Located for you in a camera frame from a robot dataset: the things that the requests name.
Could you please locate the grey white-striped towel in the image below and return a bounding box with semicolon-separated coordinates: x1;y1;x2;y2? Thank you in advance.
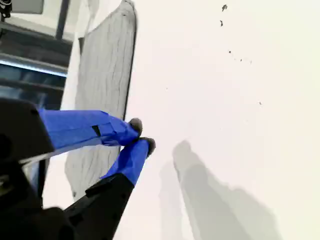
64;0;138;201

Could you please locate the dark metal shelf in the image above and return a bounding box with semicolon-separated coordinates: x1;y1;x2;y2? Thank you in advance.
0;21;73;111

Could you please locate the black vertical bar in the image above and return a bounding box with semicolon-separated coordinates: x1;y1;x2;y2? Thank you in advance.
54;0;71;40

